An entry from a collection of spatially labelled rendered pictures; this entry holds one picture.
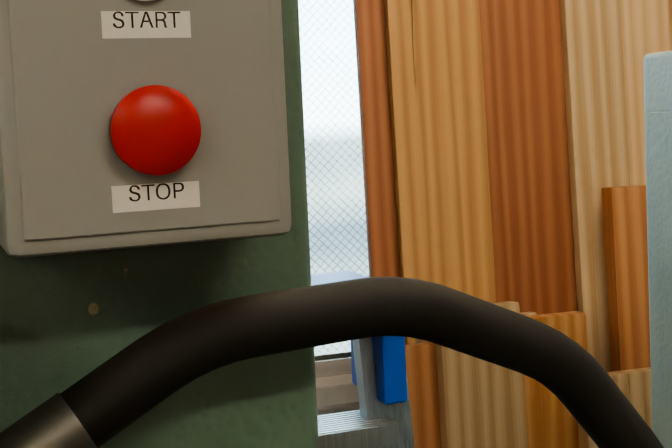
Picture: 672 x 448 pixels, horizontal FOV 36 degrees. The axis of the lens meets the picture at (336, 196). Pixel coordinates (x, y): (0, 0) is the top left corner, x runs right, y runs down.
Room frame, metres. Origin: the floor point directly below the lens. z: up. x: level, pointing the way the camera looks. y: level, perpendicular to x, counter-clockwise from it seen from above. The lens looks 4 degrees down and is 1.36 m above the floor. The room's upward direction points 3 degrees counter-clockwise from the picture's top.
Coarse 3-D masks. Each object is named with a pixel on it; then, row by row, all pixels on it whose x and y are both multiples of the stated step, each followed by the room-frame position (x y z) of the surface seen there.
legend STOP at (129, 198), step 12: (120, 192) 0.35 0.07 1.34; (132, 192) 0.35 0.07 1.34; (144, 192) 0.35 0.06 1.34; (156, 192) 0.35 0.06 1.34; (168, 192) 0.35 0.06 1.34; (180, 192) 0.35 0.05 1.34; (192, 192) 0.35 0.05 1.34; (120, 204) 0.35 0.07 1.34; (132, 204) 0.35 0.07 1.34; (144, 204) 0.35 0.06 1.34; (156, 204) 0.35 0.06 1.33; (168, 204) 0.35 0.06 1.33; (180, 204) 0.35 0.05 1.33; (192, 204) 0.35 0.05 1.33
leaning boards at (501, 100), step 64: (384, 0) 1.84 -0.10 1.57; (448, 0) 1.85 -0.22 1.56; (512, 0) 1.92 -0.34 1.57; (576, 0) 1.94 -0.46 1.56; (640, 0) 2.01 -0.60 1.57; (384, 64) 1.84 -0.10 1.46; (448, 64) 1.84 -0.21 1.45; (512, 64) 1.92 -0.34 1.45; (576, 64) 1.93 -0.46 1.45; (640, 64) 2.00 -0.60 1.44; (384, 128) 1.84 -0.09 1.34; (448, 128) 1.84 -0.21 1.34; (512, 128) 1.91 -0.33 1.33; (576, 128) 1.92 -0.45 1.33; (640, 128) 1.99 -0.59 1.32; (384, 192) 1.83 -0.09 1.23; (448, 192) 1.83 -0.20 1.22; (512, 192) 1.90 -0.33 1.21; (576, 192) 1.91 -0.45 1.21; (640, 192) 1.87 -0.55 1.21; (384, 256) 1.82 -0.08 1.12; (448, 256) 1.82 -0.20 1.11; (512, 256) 1.89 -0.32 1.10; (576, 256) 1.92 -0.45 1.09; (640, 256) 1.86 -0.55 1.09; (576, 320) 1.77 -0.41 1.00; (640, 320) 1.86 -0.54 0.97; (448, 384) 1.67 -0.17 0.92; (512, 384) 1.70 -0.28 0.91; (640, 384) 1.73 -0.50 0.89
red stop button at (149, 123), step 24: (144, 96) 0.34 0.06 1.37; (168, 96) 0.34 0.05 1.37; (120, 120) 0.34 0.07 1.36; (144, 120) 0.34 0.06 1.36; (168, 120) 0.34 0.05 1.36; (192, 120) 0.35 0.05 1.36; (120, 144) 0.34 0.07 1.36; (144, 144) 0.34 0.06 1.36; (168, 144) 0.34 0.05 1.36; (192, 144) 0.35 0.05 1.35; (144, 168) 0.34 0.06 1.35; (168, 168) 0.34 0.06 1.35
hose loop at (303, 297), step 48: (336, 288) 0.40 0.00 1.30; (384, 288) 0.40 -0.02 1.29; (432, 288) 0.41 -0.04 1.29; (144, 336) 0.37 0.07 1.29; (192, 336) 0.37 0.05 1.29; (240, 336) 0.37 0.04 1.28; (288, 336) 0.38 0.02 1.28; (336, 336) 0.39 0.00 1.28; (432, 336) 0.41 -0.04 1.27; (480, 336) 0.42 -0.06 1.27; (528, 336) 0.43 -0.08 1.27; (96, 384) 0.36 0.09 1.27; (144, 384) 0.36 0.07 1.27; (576, 384) 0.44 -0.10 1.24; (48, 432) 0.35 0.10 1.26; (96, 432) 0.35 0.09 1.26; (624, 432) 0.45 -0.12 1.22
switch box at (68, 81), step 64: (0, 0) 0.33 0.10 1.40; (64, 0) 0.34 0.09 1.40; (128, 0) 0.35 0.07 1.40; (192, 0) 0.36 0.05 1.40; (256, 0) 0.36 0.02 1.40; (0, 64) 0.33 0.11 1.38; (64, 64) 0.34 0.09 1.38; (128, 64) 0.35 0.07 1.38; (192, 64) 0.36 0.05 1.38; (256, 64) 0.36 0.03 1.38; (0, 128) 0.33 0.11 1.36; (64, 128) 0.34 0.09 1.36; (256, 128) 0.36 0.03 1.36; (0, 192) 0.34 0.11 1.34; (64, 192) 0.34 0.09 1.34; (256, 192) 0.36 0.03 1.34
